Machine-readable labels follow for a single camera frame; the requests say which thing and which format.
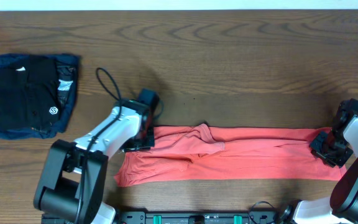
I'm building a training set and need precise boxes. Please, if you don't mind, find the red printed t-shirt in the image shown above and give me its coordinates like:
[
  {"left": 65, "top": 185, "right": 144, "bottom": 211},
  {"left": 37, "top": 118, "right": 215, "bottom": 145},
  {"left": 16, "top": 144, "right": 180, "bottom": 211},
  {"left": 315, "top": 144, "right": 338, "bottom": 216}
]
[{"left": 114, "top": 124, "right": 346, "bottom": 187}]

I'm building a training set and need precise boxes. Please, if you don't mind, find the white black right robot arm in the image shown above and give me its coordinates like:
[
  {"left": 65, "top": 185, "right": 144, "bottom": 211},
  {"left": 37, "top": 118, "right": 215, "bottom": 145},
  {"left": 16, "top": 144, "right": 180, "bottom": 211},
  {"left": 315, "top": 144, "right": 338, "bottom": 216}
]
[{"left": 282, "top": 98, "right": 358, "bottom": 224}]

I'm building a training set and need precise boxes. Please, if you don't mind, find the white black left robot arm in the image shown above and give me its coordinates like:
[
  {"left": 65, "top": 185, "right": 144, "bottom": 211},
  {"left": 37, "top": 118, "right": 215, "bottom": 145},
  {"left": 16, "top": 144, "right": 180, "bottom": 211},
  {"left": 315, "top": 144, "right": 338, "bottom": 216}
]
[{"left": 33, "top": 99, "right": 158, "bottom": 223}]

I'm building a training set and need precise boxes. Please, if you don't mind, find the folded navy blue garment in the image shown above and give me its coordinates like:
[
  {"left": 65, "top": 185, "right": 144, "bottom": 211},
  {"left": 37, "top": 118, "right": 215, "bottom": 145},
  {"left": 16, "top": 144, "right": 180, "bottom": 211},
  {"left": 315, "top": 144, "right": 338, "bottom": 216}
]
[{"left": 0, "top": 54, "right": 80, "bottom": 140}]

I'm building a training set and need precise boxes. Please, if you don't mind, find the folded black polo shirt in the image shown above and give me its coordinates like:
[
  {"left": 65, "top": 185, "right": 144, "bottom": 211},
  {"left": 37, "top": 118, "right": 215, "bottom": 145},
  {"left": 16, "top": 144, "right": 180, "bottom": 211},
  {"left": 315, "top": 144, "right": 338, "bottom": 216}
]
[{"left": 0, "top": 56, "right": 60, "bottom": 131}]

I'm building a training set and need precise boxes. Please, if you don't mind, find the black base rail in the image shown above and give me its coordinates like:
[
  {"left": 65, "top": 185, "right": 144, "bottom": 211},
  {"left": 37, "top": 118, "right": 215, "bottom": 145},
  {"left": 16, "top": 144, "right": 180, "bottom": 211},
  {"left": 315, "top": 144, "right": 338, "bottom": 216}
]
[{"left": 42, "top": 203, "right": 295, "bottom": 224}]

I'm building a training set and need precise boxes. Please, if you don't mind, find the black base cable loop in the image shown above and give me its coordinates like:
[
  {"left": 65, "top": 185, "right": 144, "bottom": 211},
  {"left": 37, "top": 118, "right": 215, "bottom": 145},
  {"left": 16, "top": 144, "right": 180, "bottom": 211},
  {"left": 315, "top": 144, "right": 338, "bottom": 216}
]
[{"left": 247, "top": 200, "right": 275, "bottom": 224}]

